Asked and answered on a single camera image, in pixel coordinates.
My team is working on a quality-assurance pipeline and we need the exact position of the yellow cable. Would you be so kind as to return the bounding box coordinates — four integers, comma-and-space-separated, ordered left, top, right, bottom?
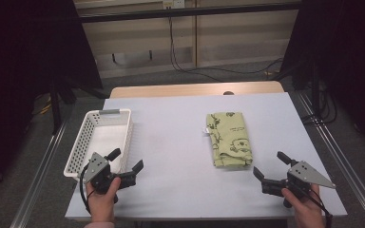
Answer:
39, 96, 54, 116

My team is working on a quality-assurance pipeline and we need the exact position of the green printed cloth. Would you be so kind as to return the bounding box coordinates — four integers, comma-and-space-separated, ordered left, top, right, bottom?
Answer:
202, 110, 254, 168

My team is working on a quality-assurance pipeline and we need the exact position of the person's left hand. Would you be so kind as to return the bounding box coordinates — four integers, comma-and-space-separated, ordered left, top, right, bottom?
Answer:
85, 176, 123, 224

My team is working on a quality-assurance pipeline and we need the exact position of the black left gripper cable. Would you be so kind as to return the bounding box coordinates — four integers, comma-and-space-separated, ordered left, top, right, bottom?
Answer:
78, 162, 92, 214

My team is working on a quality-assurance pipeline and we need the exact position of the person's right hand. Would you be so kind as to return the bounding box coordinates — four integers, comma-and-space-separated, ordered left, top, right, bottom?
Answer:
280, 184, 327, 228

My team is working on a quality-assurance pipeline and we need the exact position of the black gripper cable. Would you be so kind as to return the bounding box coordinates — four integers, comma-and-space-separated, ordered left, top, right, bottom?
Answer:
78, 162, 92, 214
298, 184, 335, 228

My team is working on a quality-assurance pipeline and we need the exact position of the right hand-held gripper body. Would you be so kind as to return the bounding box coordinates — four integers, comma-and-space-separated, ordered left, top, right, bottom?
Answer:
260, 160, 336, 209

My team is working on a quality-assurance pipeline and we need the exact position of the wooden table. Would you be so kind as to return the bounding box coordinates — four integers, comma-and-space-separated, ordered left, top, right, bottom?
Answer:
108, 80, 285, 100

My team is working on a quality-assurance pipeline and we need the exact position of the black curtain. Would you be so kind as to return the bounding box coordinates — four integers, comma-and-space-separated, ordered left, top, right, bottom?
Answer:
0, 0, 105, 205
279, 0, 365, 157

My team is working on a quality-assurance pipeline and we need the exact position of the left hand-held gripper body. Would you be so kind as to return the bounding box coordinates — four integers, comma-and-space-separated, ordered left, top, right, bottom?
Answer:
84, 152, 138, 195

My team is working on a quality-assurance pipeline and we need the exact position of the long black floor cable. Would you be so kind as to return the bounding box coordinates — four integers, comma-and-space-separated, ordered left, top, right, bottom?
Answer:
168, 17, 285, 84

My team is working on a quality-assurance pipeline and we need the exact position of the white perforated plastic basket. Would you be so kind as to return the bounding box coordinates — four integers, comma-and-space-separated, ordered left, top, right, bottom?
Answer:
63, 108, 134, 182

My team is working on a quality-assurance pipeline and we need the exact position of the bundle of black cables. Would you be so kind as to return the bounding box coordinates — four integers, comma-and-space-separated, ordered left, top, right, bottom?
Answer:
299, 80, 338, 125

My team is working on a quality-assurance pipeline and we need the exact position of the white wall power outlet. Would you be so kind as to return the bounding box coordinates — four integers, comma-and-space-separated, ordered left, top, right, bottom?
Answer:
163, 0, 185, 10

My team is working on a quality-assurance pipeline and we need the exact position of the black horizontal bar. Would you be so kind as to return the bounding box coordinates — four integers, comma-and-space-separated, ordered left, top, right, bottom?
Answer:
78, 2, 302, 24

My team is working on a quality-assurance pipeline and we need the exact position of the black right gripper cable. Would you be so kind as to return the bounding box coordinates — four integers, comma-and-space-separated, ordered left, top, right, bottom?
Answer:
298, 184, 335, 228

